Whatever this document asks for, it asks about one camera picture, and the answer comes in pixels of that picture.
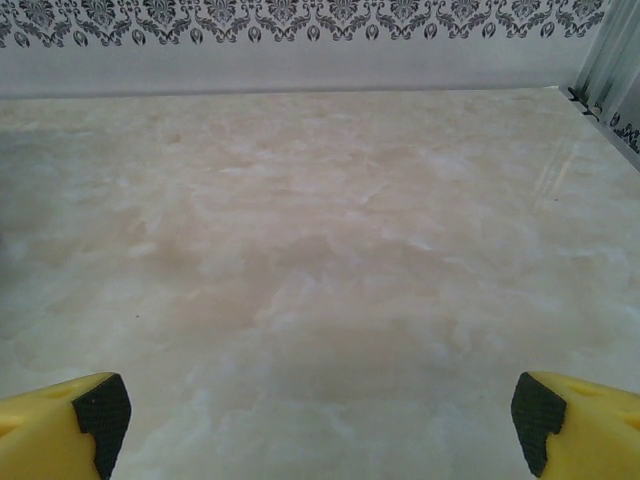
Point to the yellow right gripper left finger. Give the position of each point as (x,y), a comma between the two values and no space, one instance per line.
(45,430)

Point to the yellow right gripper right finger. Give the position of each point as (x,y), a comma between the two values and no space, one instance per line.
(595,430)

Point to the aluminium side rail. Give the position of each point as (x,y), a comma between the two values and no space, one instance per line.
(620,142)

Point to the black corner bracket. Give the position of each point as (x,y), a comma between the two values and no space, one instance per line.
(585,102)

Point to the aluminium frame post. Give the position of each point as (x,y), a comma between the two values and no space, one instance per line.
(615,50)

